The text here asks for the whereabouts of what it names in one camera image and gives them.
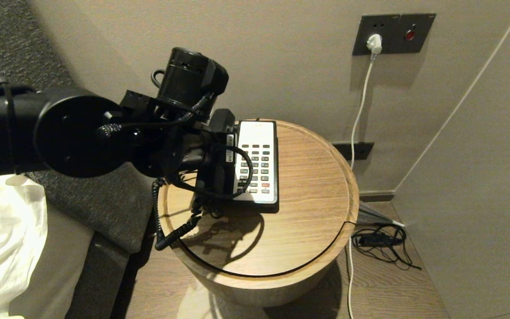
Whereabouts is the black telephone handset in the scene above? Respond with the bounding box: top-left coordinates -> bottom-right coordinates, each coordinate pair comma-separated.
193,109 -> 238,218

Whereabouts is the black and white telephone base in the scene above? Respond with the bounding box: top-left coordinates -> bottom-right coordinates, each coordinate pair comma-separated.
193,120 -> 280,214

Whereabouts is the black phone cord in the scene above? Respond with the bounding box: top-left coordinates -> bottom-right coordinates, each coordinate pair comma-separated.
151,177 -> 220,251

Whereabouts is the round wooden side table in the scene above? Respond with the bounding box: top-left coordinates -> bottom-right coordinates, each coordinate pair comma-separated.
158,119 -> 361,308

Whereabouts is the grey upholstered headboard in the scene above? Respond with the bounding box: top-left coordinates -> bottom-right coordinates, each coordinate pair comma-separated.
0,0 -> 154,255

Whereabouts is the dark grey bed base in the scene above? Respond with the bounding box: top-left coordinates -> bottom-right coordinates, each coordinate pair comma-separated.
67,230 -> 131,319

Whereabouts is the wooden skirting board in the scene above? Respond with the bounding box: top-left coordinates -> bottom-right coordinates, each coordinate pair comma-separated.
359,191 -> 395,203

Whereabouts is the transparent folded umbrella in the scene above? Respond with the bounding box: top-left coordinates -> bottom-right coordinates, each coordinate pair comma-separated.
356,203 -> 405,229

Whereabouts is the beige bed mattress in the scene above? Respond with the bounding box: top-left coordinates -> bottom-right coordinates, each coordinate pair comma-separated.
9,202 -> 96,319

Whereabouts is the white power plug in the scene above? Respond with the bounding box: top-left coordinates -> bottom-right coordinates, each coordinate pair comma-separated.
366,34 -> 383,61

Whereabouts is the dark grey red button plate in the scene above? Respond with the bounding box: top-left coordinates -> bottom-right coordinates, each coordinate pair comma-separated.
390,13 -> 436,54

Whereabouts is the white pillow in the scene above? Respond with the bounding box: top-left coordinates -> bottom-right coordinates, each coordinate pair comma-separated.
0,175 -> 48,319

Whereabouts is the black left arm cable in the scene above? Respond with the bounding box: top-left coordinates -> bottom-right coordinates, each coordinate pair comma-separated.
151,69 -> 255,200

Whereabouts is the small dark wall socket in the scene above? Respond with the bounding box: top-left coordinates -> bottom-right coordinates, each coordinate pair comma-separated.
332,142 -> 374,161

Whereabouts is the black power adapter with cable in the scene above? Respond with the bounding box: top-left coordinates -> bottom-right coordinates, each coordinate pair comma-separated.
351,224 -> 421,272

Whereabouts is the white power cable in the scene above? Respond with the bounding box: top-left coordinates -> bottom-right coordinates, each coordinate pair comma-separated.
347,55 -> 376,319

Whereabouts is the dark grey wall outlet plate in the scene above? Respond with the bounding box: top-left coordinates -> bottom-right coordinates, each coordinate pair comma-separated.
352,14 -> 401,56

